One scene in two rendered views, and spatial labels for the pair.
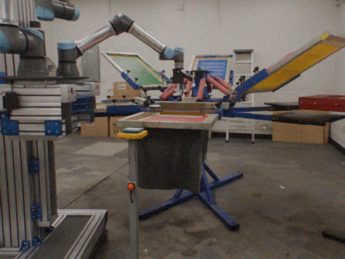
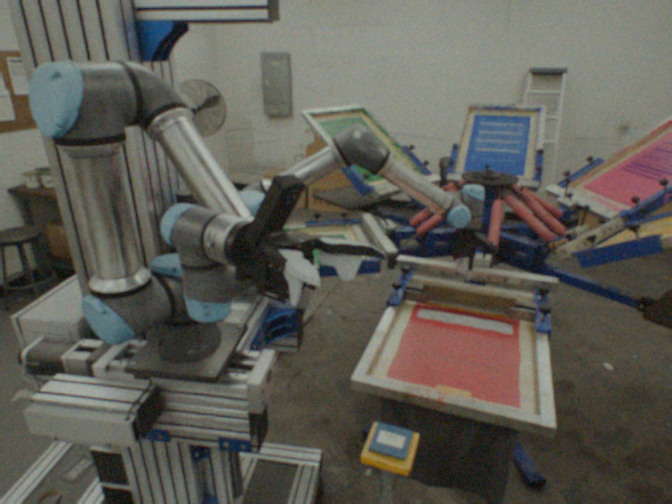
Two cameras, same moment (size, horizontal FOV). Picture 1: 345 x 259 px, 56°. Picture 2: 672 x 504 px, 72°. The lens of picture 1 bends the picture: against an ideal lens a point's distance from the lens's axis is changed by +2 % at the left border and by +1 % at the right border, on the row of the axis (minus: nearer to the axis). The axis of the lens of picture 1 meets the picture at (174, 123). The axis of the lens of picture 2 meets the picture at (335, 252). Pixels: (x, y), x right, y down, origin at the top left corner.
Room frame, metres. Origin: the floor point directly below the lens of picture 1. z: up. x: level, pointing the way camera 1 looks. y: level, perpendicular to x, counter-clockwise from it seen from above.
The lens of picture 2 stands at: (0.81, 0.26, 1.92)
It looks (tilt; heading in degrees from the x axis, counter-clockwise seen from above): 24 degrees down; 7
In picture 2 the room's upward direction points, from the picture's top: straight up
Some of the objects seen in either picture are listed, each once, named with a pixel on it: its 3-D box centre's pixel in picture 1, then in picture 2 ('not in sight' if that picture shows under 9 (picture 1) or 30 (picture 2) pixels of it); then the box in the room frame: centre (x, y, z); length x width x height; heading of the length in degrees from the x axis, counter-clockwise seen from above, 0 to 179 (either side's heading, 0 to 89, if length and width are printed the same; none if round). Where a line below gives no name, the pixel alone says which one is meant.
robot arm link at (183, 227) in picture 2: not in sight; (199, 232); (1.46, 0.57, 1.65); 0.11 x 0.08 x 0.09; 62
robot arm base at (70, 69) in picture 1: (67, 68); not in sight; (2.20, 0.72, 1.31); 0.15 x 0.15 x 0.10
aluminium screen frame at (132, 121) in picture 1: (176, 116); (460, 335); (2.27, -0.02, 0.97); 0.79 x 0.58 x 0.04; 167
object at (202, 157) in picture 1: (203, 151); not in sight; (2.16, -0.21, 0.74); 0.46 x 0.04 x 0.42; 167
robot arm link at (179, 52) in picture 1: (178, 54); (471, 201); (2.47, -0.03, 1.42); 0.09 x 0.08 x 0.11; 100
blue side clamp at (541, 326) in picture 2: (218, 113); (540, 315); (2.44, -0.34, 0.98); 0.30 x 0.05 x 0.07; 167
